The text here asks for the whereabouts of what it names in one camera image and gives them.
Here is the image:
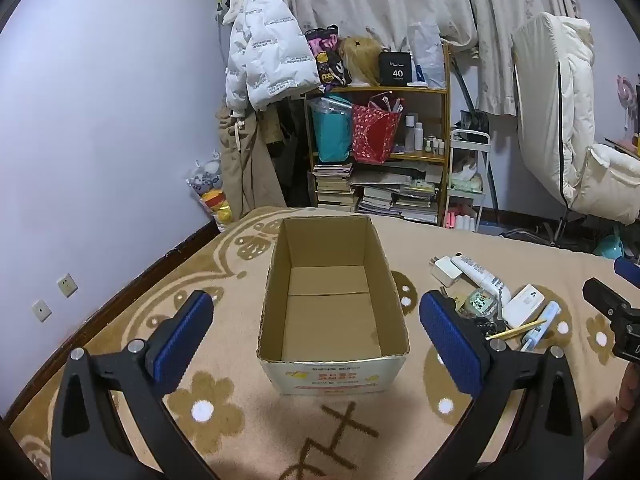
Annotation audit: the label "person's right hand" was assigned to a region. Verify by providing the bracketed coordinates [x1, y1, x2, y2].
[614, 360, 640, 423]

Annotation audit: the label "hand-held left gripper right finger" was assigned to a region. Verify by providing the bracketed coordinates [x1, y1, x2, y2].
[419, 290, 586, 480]

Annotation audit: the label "white plastic bag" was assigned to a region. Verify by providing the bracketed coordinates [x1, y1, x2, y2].
[407, 22, 446, 88]

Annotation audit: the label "white printed puffer jacket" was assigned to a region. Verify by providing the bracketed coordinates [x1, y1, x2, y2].
[222, 0, 321, 116]

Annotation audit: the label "black chair frame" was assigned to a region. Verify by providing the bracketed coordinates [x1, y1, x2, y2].
[500, 200, 593, 247]

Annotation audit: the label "teal bag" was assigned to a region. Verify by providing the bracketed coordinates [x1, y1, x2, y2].
[310, 95, 353, 163]

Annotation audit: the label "green cartoon earbud case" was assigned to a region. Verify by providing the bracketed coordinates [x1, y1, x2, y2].
[462, 290, 501, 318]

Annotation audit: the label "pink desk fan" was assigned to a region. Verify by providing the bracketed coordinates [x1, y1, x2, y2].
[617, 75, 640, 136]

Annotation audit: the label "light blue handheld device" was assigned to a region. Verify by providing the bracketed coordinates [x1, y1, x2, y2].
[520, 301, 560, 352]

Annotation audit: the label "red gift bag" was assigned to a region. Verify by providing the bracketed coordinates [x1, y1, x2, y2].
[350, 95, 405, 163]

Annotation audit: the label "bag of plush toys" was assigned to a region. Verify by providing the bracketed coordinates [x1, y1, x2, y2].
[186, 150, 233, 226]

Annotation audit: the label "white squeeze tube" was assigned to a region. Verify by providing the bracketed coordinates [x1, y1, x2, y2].
[450, 254, 512, 306]

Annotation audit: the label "beige hanging garment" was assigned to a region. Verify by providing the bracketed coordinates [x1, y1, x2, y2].
[216, 105, 288, 221]

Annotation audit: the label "black box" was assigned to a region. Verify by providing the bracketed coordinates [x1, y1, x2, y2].
[377, 50, 416, 86]

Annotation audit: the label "pale green packets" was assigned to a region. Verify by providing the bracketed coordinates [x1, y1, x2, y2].
[450, 172, 483, 194]

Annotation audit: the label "wooden shelf unit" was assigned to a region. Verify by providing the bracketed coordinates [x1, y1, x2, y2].
[302, 42, 451, 226]

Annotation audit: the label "beige floral blanket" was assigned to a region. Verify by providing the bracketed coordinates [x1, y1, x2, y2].
[10, 205, 640, 480]

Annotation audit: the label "pile of magazines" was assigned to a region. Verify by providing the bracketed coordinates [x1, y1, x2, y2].
[357, 185, 441, 224]

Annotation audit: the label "white metal cart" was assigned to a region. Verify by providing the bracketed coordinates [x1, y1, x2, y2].
[446, 129, 493, 233]

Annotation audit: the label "teal round object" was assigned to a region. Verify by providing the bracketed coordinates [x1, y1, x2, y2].
[595, 235, 626, 261]

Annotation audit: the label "cream puffer coat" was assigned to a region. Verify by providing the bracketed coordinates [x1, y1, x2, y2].
[511, 10, 640, 226]

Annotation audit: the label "bunch of keys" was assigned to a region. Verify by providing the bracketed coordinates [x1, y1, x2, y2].
[450, 297, 501, 337]

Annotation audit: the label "blonde wig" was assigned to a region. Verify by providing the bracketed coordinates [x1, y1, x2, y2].
[339, 35, 383, 87]

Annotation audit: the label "white power bank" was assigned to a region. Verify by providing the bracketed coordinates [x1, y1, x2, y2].
[501, 284, 546, 330]

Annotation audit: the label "cardboard box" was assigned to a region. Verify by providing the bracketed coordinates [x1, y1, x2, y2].
[256, 214, 411, 395]

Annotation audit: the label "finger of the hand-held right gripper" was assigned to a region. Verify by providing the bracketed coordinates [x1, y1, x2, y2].
[614, 257, 640, 286]
[582, 277, 635, 320]

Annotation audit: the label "stack of old books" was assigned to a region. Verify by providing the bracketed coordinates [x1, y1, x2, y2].
[312, 162, 361, 211]

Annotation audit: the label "purple cartoon bag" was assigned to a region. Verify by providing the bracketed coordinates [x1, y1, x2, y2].
[305, 25, 353, 93]

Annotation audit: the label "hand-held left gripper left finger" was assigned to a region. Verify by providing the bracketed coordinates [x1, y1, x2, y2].
[50, 290, 216, 480]

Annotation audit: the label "dark hanging garment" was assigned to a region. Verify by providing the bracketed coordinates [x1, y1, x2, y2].
[265, 95, 307, 207]

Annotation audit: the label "white charger adapter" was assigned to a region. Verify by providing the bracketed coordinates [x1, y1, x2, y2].
[430, 256, 461, 287]

